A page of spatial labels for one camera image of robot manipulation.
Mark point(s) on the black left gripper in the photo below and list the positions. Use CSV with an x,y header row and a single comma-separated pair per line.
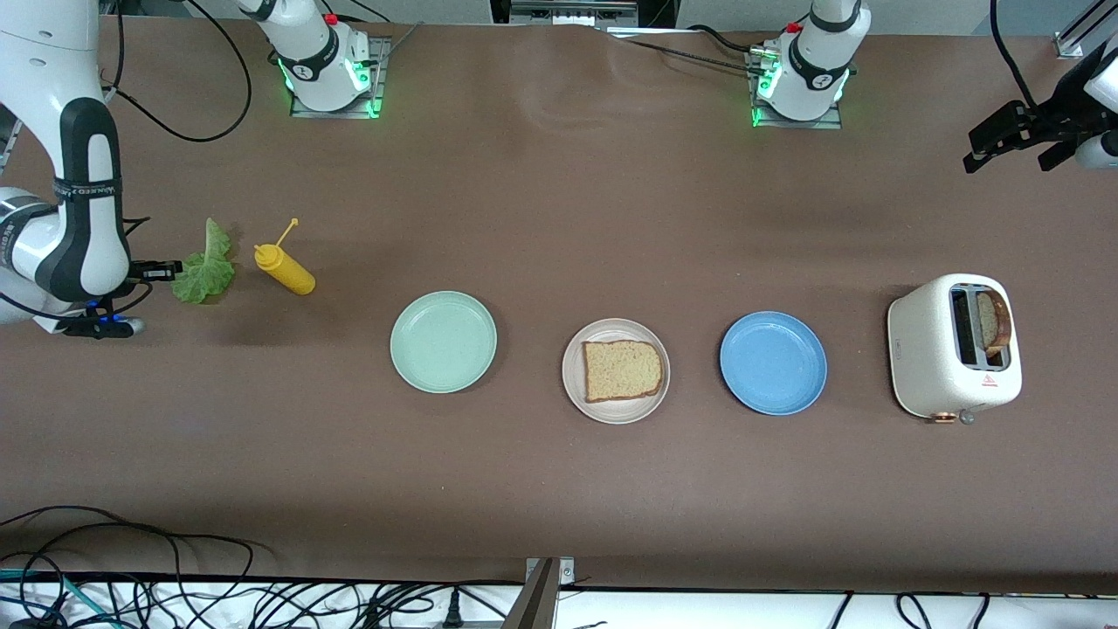
x,y
1051,122

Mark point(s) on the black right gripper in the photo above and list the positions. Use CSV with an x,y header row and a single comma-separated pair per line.
x,y
150,272

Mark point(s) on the green lettuce leaf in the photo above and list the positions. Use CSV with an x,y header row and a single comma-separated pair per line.
x,y
210,271

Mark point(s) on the light brown bread slice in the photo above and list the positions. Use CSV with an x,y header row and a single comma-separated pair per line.
x,y
620,371

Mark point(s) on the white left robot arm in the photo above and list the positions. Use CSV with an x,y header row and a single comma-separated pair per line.
x,y
817,70

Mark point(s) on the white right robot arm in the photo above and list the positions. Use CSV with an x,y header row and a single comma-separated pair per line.
x,y
52,52

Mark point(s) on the mint green plate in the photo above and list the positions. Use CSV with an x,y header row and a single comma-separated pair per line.
x,y
443,342

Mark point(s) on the blue plate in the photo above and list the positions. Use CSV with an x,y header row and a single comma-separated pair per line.
x,y
773,362

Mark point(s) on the beige plate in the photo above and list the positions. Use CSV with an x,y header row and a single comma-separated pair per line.
x,y
572,371

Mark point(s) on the yellow squeeze bottle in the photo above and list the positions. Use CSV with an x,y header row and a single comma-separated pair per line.
x,y
293,275

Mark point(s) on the dark crust bread slice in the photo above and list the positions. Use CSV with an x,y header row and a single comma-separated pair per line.
x,y
991,321

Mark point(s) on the white toaster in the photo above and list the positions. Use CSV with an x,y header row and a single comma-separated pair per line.
x,y
921,349

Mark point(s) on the brown table cover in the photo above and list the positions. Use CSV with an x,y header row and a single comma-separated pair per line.
x,y
559,218

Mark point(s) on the black power plug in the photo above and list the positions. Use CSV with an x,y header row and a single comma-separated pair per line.
x,y
452,613

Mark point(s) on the aluminium frame profile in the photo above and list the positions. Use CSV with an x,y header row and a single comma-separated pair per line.
x,y
1079,35

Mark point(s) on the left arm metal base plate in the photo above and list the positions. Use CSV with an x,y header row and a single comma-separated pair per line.
x,y
786,125

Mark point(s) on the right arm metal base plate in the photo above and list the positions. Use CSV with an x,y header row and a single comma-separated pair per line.
x,y
382,52

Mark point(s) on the silver aluminium rail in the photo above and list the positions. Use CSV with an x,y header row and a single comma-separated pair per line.
x,y
572,10

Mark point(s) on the grey metal table bracket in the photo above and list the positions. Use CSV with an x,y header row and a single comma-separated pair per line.
x,y
537,603

